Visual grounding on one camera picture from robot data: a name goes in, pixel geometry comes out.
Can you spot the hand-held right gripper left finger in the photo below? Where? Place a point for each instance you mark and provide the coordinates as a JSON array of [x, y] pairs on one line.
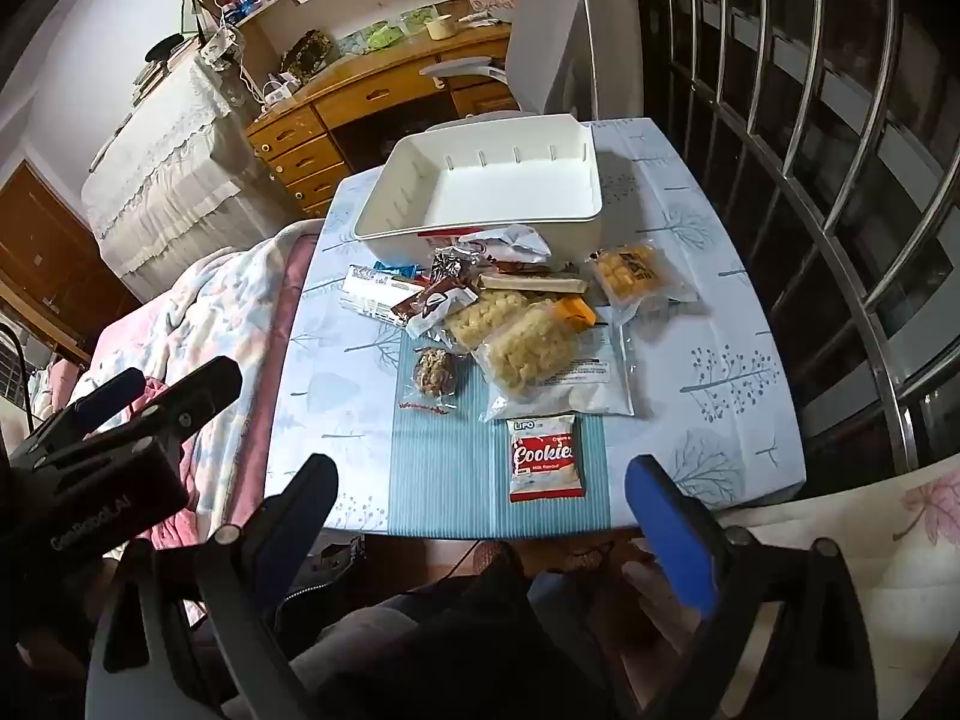
[[304, 510]]

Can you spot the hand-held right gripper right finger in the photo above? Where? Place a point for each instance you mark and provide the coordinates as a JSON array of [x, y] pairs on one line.
[[667, 525]]

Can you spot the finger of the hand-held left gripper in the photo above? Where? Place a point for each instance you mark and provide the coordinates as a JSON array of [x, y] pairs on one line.
[[202, 388], [109, 395]]

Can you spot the red white biscuit packet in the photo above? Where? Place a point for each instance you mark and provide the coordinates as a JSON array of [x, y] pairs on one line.
[[544, 457]]

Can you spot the light blue snack packet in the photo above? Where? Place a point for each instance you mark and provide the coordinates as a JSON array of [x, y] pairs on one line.
[[592, 382]]

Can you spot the clear nut packet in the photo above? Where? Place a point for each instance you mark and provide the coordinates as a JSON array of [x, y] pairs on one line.
[[433, 375]]

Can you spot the white striped snack packet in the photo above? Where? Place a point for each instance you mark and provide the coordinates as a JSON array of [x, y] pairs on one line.
[[367, 292]]

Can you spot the shiny blue wrapper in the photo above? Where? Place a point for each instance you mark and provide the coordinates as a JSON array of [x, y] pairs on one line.
[[394, 266]]

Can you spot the small orange packet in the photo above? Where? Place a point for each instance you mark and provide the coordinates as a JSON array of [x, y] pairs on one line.
[[574, 311]]

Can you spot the pale puffed snack packet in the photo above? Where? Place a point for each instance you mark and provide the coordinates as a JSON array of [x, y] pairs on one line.
[[480, 315], [525, 352]]

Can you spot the kraft brown snack packet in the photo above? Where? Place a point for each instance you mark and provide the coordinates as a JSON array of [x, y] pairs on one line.
[[532, 283]]

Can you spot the white plastic storage box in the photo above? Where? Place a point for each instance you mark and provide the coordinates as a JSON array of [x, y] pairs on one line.
[[517, 195]]

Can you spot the pink blue floral blanket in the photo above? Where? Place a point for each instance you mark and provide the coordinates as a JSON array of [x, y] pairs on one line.
[[210, 330]]

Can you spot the teal striped placemat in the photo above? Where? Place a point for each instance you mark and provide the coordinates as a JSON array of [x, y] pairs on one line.
[[450, 480]]

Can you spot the dark wooden door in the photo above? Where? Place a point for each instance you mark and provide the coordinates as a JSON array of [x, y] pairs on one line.
[[45, 255]]

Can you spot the person's dark clothing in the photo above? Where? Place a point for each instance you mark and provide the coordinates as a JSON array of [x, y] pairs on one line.
[[465, 652]]

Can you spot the lace covered cabinet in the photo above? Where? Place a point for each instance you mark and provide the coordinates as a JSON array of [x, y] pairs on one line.
[[165, 165]]

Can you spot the white cloth with pink flower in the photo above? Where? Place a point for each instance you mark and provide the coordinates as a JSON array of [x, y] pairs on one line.
[[900, 577]]

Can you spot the dark brown snack packet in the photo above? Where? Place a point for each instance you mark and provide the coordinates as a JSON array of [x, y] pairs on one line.
[[435, 304]]

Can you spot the yellow cube snack packet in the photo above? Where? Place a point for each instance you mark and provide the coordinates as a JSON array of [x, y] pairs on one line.
[[630, 270]]

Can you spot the metal window grille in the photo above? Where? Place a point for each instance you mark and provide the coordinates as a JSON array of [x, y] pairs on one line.
[[896, 405]]

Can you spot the silver foil packet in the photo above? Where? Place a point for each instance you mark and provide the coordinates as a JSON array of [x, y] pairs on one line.
[[450, 266]]

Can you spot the red snack packet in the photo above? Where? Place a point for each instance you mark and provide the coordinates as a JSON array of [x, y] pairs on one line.
[[450, 232]]

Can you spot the silver white snack packet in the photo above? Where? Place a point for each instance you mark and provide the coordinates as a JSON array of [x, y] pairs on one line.
[[517, 240]]

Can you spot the white power strip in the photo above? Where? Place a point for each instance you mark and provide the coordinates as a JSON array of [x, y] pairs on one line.
[[217, 45]]

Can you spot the wooden desk with drawers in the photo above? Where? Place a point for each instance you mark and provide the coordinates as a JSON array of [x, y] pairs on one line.
[[375, 90]]

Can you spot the dark patterned pouch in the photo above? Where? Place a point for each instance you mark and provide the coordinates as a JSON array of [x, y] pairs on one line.
[[307, 52]]

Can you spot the green packets pile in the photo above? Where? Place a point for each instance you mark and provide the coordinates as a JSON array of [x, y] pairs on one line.
[[382, 34]]

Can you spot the cream cup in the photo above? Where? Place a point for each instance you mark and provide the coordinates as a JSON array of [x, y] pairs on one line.
[[441, 28]]

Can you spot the grey office chair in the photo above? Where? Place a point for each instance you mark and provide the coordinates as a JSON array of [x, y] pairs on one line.
[[540, 37]]

